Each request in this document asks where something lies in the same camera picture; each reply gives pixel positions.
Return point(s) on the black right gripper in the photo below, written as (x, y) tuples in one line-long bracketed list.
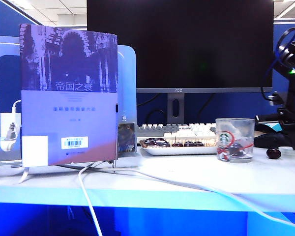
[(292, 116)]

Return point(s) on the dark red cherry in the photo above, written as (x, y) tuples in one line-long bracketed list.
[(273, 153), (197, 144), (149, 142), (236, 150), (159, 142)]

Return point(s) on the white foam cherry tray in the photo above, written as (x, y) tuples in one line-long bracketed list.
[(177, 150)]

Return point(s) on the clear glass with red print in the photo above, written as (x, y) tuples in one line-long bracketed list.
[(245, 127)]

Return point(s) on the white and grey keyboard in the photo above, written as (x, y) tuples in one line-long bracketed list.
[(186, 130)]

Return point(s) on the grey monitor stand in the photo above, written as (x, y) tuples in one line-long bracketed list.
[(170, 108)]

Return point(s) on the black computer monitor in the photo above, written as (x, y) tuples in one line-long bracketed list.
[(179, 44)]

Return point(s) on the purple hardcover book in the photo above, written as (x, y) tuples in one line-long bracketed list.
[(68, 110)]

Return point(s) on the white bookmark ribbon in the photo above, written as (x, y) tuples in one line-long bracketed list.
[(25, 174)]

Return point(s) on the grey power plug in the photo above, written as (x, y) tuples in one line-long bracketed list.
[(11, 131)]

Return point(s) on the white power strip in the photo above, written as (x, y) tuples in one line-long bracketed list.
[(5, 118)]

